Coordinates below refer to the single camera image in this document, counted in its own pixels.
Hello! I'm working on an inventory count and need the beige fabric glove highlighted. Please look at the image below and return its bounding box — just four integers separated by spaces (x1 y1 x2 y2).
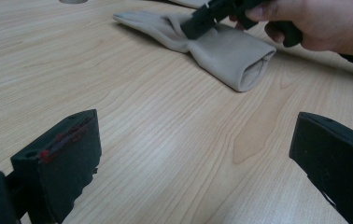
112 10 277 93

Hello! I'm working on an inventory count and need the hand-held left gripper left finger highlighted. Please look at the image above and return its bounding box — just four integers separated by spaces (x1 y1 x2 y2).
10 108 103 224

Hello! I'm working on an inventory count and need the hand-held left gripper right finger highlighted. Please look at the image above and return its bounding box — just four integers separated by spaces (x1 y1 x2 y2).
289 111 353 224

